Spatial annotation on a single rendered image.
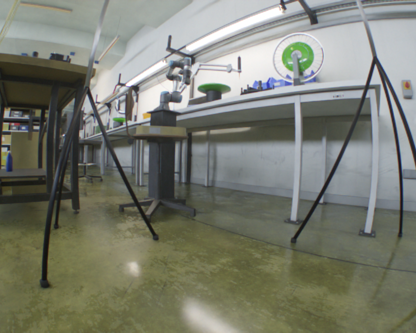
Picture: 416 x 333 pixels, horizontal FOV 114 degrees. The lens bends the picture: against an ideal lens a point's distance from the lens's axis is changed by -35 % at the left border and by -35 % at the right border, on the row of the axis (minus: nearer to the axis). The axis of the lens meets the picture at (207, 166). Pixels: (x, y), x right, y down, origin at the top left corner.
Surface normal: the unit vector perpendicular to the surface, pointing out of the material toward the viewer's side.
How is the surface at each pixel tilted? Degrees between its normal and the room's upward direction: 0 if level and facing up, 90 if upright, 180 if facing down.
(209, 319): 0
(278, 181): 90
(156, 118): 90
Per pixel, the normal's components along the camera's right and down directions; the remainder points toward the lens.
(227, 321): 0.03, -1.00
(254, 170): -0.70, 0.01
